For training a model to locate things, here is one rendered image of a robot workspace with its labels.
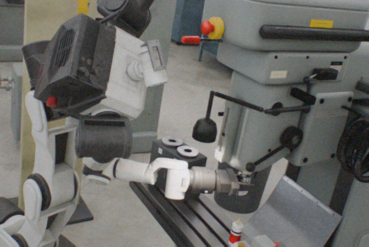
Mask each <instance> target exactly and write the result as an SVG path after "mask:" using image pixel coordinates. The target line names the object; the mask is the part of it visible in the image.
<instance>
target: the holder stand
mask: <svg viewBox="0 0 369 247"><path fill-rule="evenodd" d="M157 158H168V159H175V160H181V161H185V162H186V163H187V164H188V166H187V168H188V169H191V168H192V167H193V166H199V167H205V166H206V161H207V157H206V156H205V155H203V154H201V153H200V152H199V151H198V150H196V149H195V148H192V147H191V146H190V145H187V144H186V143H184V142H183V141H182V140H181V139H179V138H177V137H174V136H167V137H164V138H162V139H156V140H153V142H152V150H151V154H150V162H149V164H150V163H152V162H153V161H154V160H155V159H157ZM165 170H168V168H165V167H163V168H162V169H160V170H159V171H158V176H157V179H156V182H155V185H156V186H158V187H159V188H160V189H162V190H163V191H166V181H167V180H164V171H165ZM197 196H200V193H192V192H191V191H190V190H189V189H187V190H186V191H185V193H184V198H183V199H175V200H177V202H178V203H181V202H183V201H185V200H188V199H191V198H195V197H197Z"/></svg>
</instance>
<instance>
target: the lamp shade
mask: <svg viewBox="0 0 369 247"><path fill-rule="evenodd" d="M216 135H217V128H216V123H215V122H214V121H213V120H212V119H209V120H207V119H205V117H203V118H200V119H199V120H197V122H196V123H195V125H194V127H193V133H192V137H193V138H194V139H195V140H197V141H199V142H203V143H212V142H215V140H216Z"/></svg>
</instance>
